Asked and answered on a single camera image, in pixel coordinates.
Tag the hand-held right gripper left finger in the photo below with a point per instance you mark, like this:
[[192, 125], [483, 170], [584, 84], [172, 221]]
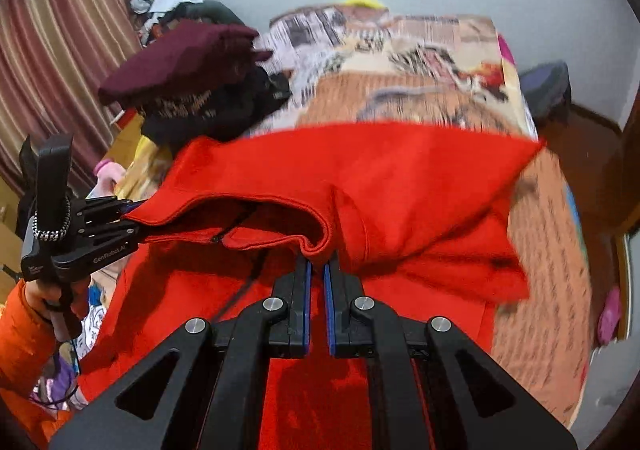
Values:
[[295, 325]]

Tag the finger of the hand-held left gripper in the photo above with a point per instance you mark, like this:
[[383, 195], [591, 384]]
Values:
[[105, 207], [110, 226]]

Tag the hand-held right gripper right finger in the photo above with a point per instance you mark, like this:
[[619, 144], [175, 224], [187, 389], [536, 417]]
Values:
[[345, 325]]

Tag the red zip jacket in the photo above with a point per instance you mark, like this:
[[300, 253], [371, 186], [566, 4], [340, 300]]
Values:
[[400, 180]]

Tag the person's left forearm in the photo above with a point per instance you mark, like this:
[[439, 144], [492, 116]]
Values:
[[25, 360]]

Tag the pile of clothes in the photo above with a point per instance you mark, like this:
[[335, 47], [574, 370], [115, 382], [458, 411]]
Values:
[[165, 2]]

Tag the person's left hand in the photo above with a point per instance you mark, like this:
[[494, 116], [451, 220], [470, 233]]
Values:
[[35, 297]]

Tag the pink plush toy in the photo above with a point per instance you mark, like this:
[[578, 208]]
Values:
[[107, 172]]

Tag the yellow cloth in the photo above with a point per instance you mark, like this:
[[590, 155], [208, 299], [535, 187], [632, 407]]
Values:
[[150, 155]]

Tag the cartoon print cloth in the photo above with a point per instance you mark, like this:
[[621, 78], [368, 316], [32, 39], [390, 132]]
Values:
[[97, 325]]

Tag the black printed garment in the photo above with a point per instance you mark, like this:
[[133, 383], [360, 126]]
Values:
[[215, 115]]

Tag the striped brown curtain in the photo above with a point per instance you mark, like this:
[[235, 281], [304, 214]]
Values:
[[60, 30]]

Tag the folded maroon garment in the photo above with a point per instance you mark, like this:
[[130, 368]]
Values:
[[185, 60]]

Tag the newspaper print bed sheet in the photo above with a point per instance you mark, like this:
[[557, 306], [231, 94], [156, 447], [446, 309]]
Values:
[[410, 80]]

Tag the white wardrobe with pink pattern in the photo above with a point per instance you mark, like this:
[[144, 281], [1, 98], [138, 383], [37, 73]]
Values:
[[615, 390]]

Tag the grey backpack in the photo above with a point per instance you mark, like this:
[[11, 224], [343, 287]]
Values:
[[545, 90]]

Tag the yellow cushion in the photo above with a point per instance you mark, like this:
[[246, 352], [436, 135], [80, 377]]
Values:
[[365, 1]]

